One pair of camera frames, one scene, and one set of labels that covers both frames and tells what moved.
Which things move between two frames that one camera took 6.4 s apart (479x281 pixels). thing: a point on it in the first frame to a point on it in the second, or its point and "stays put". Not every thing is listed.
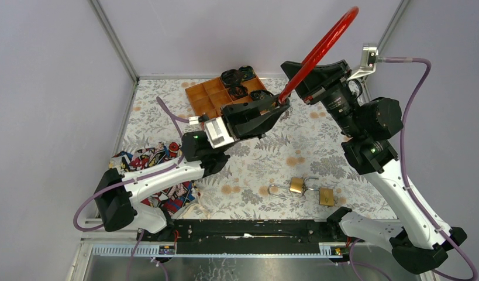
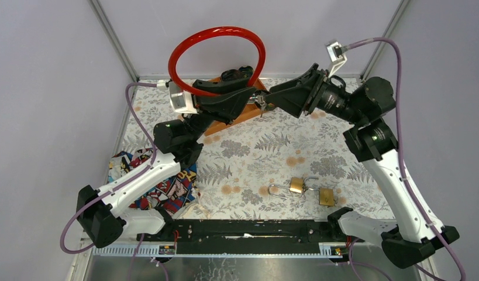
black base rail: [245, 236] stays put
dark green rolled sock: [248, 72] stays put
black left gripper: [231, 122] to [200, 102]
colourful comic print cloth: [173, 201] stays put
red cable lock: [315, 53] to [186, 41]
